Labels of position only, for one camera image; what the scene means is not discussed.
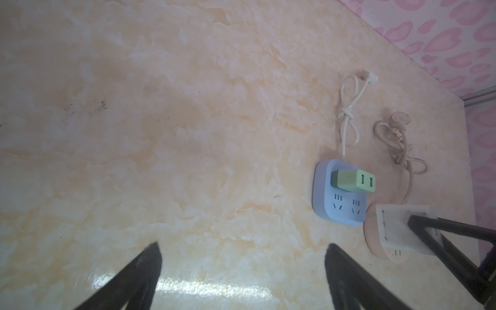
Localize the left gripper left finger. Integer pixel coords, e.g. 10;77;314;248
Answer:
77;242;162;309

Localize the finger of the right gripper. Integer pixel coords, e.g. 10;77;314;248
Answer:
408;215;495;304

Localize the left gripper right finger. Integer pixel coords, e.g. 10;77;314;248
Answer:
324;244;409;309

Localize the white charger plug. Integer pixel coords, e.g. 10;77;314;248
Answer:
376;204;438;256

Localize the light green charger plug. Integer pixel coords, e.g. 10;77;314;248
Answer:
331;169;376;193

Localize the blue square power strip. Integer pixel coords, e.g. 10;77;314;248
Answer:
311;70;379;227

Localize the pink round power strip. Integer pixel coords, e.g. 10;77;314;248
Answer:
364;112;430;264

